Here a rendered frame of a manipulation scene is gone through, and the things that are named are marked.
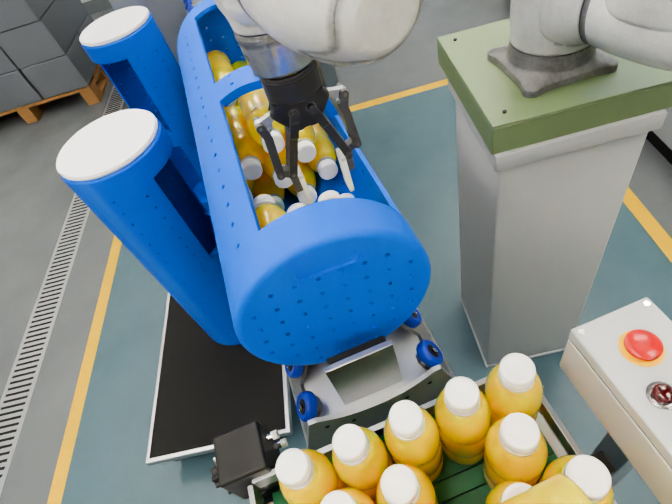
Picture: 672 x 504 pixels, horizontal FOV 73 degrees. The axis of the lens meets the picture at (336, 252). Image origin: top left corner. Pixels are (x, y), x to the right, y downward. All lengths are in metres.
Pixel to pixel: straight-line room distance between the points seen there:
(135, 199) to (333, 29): 0.97
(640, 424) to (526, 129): 0.55
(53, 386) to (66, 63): 2.58
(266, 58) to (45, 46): 3.70
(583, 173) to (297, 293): 0.71
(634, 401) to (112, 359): 2.08
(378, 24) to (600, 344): 0.42
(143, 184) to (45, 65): 3.09
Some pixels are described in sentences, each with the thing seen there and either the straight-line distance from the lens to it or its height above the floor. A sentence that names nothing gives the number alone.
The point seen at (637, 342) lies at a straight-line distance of 0.59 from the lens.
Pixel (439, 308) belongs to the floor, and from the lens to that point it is 1.88.
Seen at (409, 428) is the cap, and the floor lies 1.09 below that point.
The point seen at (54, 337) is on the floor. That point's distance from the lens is 2.63.
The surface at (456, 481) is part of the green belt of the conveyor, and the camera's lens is 0.73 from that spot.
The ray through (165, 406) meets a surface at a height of 0.15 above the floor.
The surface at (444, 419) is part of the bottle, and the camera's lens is 0.59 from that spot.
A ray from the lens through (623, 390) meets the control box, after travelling 0.58.
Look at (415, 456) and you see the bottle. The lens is 0.59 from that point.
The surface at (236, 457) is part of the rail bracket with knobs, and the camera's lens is 0.70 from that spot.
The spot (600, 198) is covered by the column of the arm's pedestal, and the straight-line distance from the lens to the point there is 1.18.
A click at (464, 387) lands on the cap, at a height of 1.09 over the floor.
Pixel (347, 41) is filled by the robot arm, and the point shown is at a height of 1.46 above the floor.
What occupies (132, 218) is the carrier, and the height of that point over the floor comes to 0.89.
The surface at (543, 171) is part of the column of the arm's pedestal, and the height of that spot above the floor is 0.92.
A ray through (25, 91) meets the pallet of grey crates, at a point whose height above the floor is 0.25.
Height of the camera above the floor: 1.62
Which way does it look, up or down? 49 degrees down
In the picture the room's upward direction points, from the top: 20 degrees counter-clockwise
